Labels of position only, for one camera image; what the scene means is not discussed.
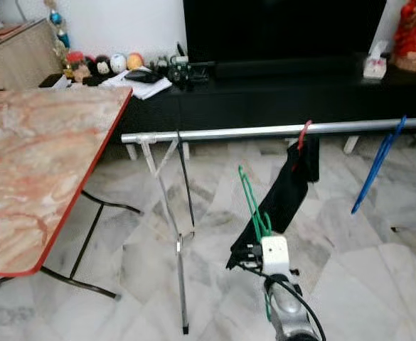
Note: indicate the green plastic hanger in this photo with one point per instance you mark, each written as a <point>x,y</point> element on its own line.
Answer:
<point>264,227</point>

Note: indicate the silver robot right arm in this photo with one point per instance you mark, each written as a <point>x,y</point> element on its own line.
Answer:
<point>289,316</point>

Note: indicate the red plastic hanger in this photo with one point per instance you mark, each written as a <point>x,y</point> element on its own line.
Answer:
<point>305,133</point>

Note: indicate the blue plastic hanger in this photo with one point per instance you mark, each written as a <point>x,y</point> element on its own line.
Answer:
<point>378,165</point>

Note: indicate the silver metal clothes rack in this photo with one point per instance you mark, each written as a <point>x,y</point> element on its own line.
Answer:
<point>236,132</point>

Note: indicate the black TV console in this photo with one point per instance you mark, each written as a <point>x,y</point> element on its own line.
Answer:
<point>257,99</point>

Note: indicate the white paper stack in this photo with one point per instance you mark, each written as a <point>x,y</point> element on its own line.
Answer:
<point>144,89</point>

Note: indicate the black desk gadget cluster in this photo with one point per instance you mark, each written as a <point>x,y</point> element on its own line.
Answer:
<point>183,67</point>

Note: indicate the marble folding table red edge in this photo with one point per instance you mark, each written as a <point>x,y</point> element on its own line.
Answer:
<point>37,177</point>

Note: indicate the orange round doll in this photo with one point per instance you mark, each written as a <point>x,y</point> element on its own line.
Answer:
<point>136,60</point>

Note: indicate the white pink tissue box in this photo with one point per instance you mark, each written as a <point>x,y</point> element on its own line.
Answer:
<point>375,65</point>

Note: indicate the black television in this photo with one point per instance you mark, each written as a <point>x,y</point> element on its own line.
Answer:
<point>286,28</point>

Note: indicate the white round doll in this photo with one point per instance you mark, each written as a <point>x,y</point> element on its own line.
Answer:
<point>118,63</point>

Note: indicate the black round doll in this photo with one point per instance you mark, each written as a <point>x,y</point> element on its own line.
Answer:
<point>99,65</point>

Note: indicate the red lidded jar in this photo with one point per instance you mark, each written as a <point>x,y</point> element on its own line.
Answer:
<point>77,67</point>

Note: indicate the wooden cabinet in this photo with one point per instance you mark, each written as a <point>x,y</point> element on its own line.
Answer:
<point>16,64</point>

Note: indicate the red seated figurine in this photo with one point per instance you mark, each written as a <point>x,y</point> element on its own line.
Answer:
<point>414,35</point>

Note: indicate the small golden trophy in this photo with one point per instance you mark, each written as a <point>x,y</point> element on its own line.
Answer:
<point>57,23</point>

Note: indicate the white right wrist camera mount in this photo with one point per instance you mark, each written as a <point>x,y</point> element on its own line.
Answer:
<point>276,254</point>

